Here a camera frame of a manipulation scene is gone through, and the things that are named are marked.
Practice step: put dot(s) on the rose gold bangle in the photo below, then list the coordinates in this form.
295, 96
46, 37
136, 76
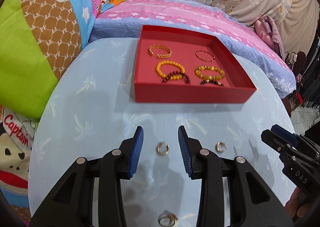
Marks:
208, 60

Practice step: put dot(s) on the pink purple striped pillow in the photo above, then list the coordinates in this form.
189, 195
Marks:
175, 12

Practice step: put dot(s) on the red cardboard box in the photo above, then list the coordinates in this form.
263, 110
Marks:
190, 94

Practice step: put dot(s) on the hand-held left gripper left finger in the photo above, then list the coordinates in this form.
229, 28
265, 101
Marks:
135, 152

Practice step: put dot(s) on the gold hoop earring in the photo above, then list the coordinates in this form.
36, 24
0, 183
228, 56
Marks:
217, 148
158, 149

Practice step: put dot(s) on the person's right hand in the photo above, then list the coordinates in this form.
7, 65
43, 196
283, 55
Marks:
297, 204

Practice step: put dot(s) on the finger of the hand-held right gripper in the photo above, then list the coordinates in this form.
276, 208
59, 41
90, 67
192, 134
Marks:
275, 142
283, 132

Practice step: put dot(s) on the colourful monkey print blanket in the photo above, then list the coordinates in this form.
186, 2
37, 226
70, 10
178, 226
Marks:
37, 42

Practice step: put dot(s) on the pink quilted cloth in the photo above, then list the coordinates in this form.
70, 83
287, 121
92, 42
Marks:
270, 32

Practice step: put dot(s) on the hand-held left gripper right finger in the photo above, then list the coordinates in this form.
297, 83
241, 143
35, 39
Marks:
183, 152

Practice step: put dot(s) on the light blue palm print tablecloth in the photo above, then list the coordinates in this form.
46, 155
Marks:
87, 117

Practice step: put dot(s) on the dark wooden chair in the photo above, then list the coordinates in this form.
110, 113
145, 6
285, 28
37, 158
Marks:
301, 62

